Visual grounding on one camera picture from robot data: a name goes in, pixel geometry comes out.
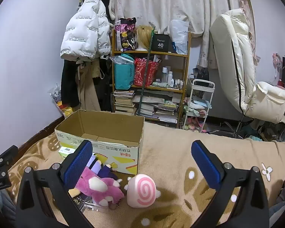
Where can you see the printed tote bag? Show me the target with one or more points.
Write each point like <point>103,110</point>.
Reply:
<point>125,35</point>

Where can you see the pink desk fan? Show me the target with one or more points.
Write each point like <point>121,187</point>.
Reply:
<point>276,60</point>

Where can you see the clear plastic pouch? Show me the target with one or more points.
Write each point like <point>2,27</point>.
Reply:
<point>90,205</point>

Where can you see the black hanging coat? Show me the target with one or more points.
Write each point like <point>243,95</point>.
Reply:
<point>70,83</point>

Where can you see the cream padded chair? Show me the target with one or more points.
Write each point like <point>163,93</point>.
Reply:
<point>239,52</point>

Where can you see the white rolling cart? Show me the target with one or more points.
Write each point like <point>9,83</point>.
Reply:
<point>204,81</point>

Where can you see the blonde wig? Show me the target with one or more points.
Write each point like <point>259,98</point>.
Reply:
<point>143,36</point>

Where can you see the black box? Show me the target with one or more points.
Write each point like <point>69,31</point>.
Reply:
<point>161,44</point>

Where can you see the beige hanging garment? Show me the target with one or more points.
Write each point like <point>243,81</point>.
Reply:
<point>86,95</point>

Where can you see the stack of books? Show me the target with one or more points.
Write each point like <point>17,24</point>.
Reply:
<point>123,102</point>

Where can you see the dark garment on hook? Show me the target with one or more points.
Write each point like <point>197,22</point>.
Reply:
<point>109,2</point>

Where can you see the pink soft things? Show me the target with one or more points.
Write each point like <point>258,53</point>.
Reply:
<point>194,123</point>

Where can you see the pile of books and papers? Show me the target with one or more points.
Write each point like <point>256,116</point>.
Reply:
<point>156,110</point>

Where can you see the cardboard box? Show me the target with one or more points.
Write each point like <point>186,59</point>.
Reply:
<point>123,152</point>

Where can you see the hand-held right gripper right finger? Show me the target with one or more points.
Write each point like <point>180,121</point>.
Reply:
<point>205,163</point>

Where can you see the wooden shelf unit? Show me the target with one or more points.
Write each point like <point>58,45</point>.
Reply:
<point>166,56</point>

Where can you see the white puffer jacket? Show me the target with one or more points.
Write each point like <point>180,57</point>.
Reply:
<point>83,28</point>

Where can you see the black hanging clothes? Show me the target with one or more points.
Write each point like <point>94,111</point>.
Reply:
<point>106,92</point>

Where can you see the green pole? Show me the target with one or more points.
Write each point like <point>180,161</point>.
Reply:
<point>146,68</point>

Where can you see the lavender plush toy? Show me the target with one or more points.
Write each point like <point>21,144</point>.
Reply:
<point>97,165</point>

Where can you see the white plastic bag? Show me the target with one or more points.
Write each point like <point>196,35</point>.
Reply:
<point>179,35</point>

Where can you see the pale blue cloth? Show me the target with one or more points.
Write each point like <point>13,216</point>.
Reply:
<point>199,104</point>

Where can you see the pink swirl plush toy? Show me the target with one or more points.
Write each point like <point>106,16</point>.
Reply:
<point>144,190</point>

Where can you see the teal shopping bag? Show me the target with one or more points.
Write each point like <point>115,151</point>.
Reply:
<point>123,76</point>

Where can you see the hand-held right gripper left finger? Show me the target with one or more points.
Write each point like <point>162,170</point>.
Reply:
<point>77,163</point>

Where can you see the row of cosmetic bottles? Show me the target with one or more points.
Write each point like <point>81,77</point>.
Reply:
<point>165,72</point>

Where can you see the small green box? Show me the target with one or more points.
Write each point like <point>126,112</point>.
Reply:
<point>66,152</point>

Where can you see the red patterned bag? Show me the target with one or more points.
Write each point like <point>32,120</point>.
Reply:
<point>142,73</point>

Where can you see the plastic bag of toys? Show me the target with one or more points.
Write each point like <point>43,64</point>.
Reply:
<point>58,97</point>

